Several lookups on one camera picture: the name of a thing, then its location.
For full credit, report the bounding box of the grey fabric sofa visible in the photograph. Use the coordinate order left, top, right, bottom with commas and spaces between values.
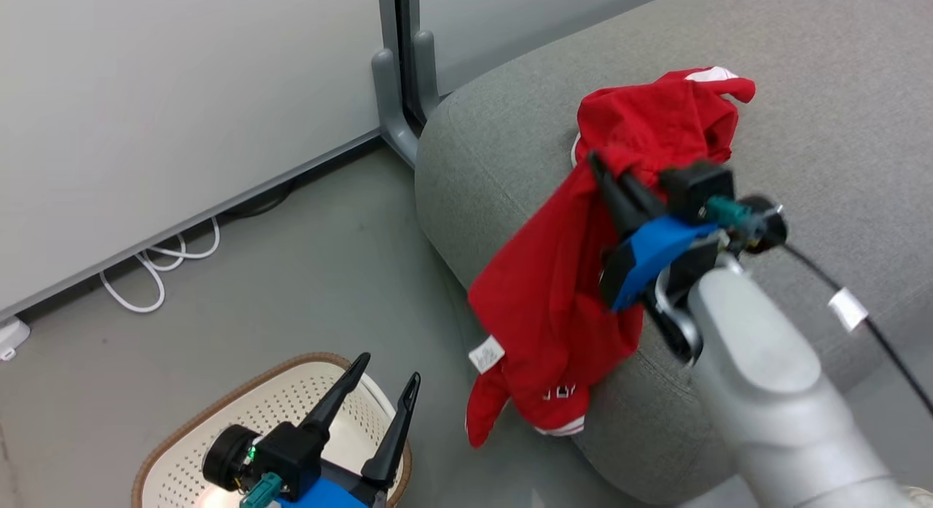
414, 0, 933, 508

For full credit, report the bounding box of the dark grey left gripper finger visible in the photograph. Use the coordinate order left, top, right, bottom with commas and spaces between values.
361, 372, 422, 488
299, 352, 372, 444

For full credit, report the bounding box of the teal left camera connector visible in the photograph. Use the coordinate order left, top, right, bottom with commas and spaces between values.
239, 472, 284, 508

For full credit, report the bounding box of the teal right camera connector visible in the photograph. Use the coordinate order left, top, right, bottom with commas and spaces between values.
705, 196, 752, 229

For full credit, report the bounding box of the teal camera connector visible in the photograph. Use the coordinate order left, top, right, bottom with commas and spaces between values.
239, 472, 284, 508
705, 196, 752, 229

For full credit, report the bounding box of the red garment with white trim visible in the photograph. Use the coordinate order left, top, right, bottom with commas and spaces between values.
465, 66, 757, 448

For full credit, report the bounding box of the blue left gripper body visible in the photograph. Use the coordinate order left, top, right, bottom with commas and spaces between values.
277, 461, 389, 508

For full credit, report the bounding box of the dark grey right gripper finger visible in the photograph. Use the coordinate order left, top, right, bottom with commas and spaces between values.
620, 171, 668, 219
587, 151, 643, 236

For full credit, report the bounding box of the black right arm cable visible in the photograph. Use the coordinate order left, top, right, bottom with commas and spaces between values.
783, 242, 933, 415

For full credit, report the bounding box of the white right cable label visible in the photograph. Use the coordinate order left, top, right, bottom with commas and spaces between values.
829, 287, 870, 332

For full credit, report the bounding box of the cream perforated laundry basket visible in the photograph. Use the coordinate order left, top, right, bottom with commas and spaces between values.
131, 351, 413, 508

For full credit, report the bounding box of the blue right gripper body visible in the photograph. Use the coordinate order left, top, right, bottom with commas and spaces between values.
599, 215, 722, 312

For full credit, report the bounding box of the narrow white partition panel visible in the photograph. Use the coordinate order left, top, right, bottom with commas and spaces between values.
394, 0, 693, 127

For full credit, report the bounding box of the grey partition foot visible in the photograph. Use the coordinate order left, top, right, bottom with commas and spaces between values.
372, 47, 421, 167
413, 31, 442, 120

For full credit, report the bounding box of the looped white cable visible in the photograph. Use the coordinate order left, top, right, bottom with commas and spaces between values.
100, 216, 222, 314

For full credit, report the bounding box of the wide white partition panel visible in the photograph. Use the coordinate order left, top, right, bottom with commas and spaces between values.
0, 0, 399, 321

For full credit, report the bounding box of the black cable under partition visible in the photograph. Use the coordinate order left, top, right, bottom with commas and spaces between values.
219, 176, 297, 219

